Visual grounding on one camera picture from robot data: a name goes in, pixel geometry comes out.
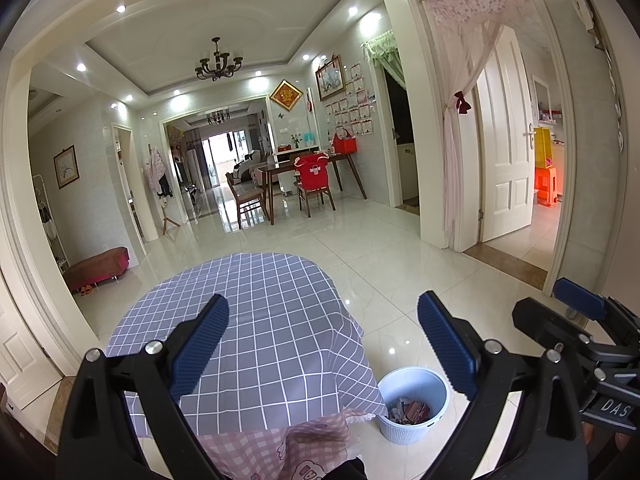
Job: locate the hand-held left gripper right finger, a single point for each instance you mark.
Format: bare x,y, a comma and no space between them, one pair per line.
447,342

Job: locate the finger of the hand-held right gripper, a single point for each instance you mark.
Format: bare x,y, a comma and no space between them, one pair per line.
542,322
577,297

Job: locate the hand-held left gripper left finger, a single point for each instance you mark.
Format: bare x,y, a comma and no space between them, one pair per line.
197,345

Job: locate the light blue plastic bin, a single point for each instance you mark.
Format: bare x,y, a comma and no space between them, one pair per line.
425,385

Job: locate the red cardboard box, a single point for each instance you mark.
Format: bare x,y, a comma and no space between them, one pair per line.
414,410

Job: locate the person's right hand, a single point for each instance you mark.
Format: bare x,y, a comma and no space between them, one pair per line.
588,440

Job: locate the grey checked tablecloth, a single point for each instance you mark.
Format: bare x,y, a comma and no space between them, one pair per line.
270,320

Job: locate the pink checked blanket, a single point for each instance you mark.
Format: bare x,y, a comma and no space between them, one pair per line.
250,450

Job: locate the orange plastic stool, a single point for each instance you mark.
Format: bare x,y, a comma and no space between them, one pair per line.
545,182

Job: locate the pair of slippers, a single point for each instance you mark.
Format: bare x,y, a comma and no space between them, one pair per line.
86,289

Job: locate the red upholstered bench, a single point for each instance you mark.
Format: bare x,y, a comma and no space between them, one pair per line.
95,265

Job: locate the bare wooden chair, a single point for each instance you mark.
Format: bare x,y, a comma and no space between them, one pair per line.
247,200

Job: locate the white panel door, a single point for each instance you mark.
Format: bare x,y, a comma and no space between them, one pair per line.
502,160
17,360

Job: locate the dark cloth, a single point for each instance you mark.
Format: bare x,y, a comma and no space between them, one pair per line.
345,470

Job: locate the pink floral curtain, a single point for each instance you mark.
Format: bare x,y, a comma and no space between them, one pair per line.
452,170

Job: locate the coat stand with clothes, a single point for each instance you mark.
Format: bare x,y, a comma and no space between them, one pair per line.
154,167

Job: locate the grey sofa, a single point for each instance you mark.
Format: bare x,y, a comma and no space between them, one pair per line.
247,167

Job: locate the white metal rack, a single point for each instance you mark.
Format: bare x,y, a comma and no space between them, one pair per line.
47,225

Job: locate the wooden dining table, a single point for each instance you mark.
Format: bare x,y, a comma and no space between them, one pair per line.
280,167

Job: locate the chair with red cover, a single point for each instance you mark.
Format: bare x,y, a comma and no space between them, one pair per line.
314,172

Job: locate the red basket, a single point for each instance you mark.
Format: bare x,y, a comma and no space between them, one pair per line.
346,145

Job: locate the dark red bow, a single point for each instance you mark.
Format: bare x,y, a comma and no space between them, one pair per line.
462,103

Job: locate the small potted plant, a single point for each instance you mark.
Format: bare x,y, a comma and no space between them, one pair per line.
295,141

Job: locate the small black chandelier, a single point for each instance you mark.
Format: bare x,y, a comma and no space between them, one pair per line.
218,117

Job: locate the teal container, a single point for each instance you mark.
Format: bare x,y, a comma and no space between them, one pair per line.
309,139

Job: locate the large black chandelier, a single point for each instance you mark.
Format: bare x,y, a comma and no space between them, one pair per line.
217,67

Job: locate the gold framed painting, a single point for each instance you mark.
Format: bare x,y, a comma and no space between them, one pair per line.
331,80

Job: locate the green curtain valance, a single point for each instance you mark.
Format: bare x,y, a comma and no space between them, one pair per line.
382,45

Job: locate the row of wall stickers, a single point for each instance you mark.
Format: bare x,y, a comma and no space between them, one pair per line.
617,110

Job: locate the dark framed wall picture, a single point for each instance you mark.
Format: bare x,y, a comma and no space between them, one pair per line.
66,167

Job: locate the group of wall certificates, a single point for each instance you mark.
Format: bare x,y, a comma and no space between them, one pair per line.
357,120

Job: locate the red diamond wall ornament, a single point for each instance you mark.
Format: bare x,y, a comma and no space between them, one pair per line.
286,95

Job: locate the red hanging wall ornament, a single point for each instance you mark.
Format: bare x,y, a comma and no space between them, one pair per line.
310,100

